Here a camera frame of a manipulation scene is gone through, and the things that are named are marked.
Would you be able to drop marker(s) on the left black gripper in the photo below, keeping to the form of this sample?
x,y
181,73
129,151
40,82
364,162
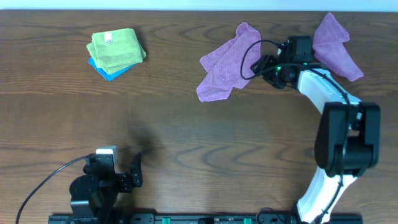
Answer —
x,y
123,181

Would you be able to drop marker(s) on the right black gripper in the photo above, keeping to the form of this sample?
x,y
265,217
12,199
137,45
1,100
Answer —
x,y
264,63

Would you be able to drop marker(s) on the purple cloth with tag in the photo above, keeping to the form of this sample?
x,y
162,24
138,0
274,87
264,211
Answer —
x,y
224,65

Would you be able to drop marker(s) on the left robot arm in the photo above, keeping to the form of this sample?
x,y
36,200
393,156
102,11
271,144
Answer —
x,y
94,194

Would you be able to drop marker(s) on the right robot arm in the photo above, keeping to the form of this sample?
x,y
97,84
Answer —
x,y
347,141

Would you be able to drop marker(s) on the purple crumpled cloth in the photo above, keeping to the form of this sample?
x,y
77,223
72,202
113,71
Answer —
x,y
328,42

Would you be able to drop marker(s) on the blue folded cloth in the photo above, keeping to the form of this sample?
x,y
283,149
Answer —
x,y
107,76

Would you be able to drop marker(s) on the green folded cloth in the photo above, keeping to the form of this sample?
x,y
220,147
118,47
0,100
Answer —
x,y
116,50

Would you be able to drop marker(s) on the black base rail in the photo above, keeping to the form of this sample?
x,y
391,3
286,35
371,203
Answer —
x,y
148,218

